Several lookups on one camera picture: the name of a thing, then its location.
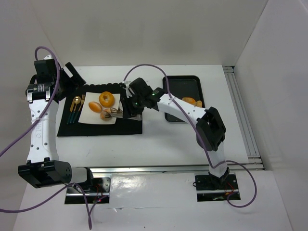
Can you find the metal serving tongs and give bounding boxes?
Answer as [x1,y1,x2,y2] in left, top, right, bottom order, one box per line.
[103,107,142,121]

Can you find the orange round bun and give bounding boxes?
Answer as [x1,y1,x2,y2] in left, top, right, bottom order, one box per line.
[88,102,103,113]

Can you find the orange ring donut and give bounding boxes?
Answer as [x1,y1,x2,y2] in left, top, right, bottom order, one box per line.
[99,91,115,108]

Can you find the pale small round bun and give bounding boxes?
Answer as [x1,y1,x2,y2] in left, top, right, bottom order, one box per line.
[100,108,113,121]

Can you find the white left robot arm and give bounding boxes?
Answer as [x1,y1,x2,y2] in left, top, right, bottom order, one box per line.
[18,57,93,191]

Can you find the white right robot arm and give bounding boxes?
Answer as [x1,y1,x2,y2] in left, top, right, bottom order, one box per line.
[121,78,230,186]

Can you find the pale oblong bread roll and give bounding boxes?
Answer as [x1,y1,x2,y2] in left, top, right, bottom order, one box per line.
[196,101,203,107]

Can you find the white square plate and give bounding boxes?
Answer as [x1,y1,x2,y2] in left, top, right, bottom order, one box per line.
[78,92,116,125]

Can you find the black baking tray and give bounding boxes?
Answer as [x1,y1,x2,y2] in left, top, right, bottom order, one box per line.
[162,75,206,123]

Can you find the black scalloped placemat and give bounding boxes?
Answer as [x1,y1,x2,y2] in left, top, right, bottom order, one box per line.
[57,83,142,137]

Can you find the gold spoon green handle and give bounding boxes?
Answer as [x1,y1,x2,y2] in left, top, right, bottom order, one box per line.
[70,96,81,121]

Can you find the gold fork green handle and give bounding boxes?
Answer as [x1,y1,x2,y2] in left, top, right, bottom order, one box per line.
[71,94,85,124]

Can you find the gold knife green handle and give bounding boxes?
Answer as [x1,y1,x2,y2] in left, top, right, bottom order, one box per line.
[66,99,75,124]

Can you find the pale glazed ring donut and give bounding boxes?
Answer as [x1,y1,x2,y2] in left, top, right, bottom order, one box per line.
[182,97,196,105]

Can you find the aluminium front rail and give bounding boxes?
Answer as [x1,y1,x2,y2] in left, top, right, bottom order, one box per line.
[90,165,209,174]

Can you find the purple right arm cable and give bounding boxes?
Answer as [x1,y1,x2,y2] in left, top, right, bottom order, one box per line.
[122,64,257,207]

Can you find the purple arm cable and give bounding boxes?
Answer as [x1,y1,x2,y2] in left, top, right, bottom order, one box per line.
[122,64,257,207]
[0,46,99,231]

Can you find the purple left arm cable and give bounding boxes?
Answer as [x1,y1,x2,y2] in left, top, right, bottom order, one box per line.
[0,46,99,231]

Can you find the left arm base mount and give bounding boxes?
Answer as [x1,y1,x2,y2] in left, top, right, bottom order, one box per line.
[64,175,111,205]

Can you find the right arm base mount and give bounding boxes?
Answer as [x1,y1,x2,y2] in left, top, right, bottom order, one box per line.
[192,174,241,202]

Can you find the aluminium side rail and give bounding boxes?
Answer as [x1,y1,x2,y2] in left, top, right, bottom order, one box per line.
[223,66,265,170]

